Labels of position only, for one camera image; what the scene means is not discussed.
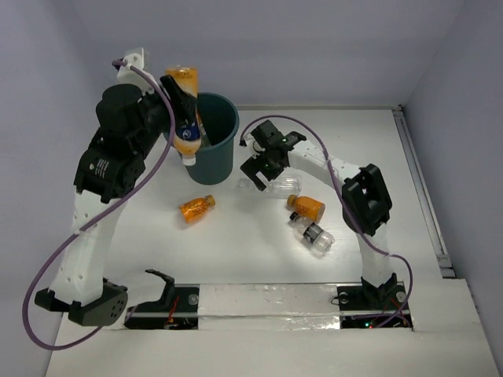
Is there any orange bottle blue label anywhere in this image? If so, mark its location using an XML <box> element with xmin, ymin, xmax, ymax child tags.
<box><xmin>165</xmin><ymin>65</ymin><xmax>202</xmax><ymax>167</ymax></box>

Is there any clear plastic water bottle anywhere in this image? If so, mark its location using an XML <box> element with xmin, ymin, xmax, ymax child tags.
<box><xmin>237</xmin><ymin>175</ymin><xmax>303</xmax><ymax>199</ymax></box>

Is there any small orange bottle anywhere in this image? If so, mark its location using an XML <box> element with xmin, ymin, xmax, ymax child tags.
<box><xmin>178</xmin><ymin>195</ymin><xmax>216</xmax><ymax>224</ymax></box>
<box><xmin>287</xmin><ymin>195</ymin><xmax>325</xmax><ymax>222</ymax></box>

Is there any clear bottle black label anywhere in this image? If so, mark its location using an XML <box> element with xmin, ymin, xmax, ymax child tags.
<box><xmin>289</xmin><ymin>212</ymin><xmax>335</xmax><ymax>253</ymax></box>

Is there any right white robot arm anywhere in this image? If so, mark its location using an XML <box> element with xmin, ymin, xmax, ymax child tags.
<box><xmin>240</xmin><ymin>115</ymin><xmax>397</xmax><ymax>308</ymax></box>

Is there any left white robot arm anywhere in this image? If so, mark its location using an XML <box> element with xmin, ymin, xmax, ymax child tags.
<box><xmin>35</xmin><ymin>75</ymin><xmax>196</xmax><ymax>327</ymax></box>

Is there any dark green plastic bin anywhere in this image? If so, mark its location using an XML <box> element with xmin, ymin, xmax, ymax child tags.
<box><xmin>186</xmin><ymin>93</ymin><xmax>240</xmax><ymax>185</ymax></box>

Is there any silver foil tape strip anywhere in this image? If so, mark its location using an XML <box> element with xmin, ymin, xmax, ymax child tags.
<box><xmin>197</xmin><ymin>284</ymin><xmax>340</xmax><ymax>331</ymax></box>

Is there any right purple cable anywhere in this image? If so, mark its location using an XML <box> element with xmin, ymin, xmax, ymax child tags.
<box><xmin>239</xmin><ymin>114</ymin><xmax>413</xmax><ymax>329</ymax></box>

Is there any purple cable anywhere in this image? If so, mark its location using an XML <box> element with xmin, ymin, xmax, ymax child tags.
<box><xmin>22</xmin><ymin>58</ymin><xmax>176</xmax><ymax>351</ymax></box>
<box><xmin>239</xmin><ymin>114</ymin><xmax>413</xmax><ymax>329</ymax></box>

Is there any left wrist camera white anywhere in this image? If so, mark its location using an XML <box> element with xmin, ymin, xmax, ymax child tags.
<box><xmin>112</xmin><ymin>47</ymin><xmax>152</xmax><ymax>90</ymax></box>

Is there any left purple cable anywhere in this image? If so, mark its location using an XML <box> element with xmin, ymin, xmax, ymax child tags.
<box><xmin>22</xmin><ymin>58</ymin><xmax>176</xmax><ymax>351</ymax></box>

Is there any aluminium rail right edge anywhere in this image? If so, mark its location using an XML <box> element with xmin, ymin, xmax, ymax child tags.
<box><xmin>391</xmin><ymin>106</ymin><xmax>457</xmax><ymax>279</ymax></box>

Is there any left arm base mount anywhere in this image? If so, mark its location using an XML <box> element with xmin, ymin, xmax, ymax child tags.
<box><xmin>123</xmin><ymin>269</ymin><xmax>200</xmax><ymax>330</ymax></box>

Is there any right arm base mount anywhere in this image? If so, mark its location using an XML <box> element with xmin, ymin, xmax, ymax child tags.
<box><xmin>330</xmin><ymin>273</ymin><xmax>413</xmax><ymax>329</ymax></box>

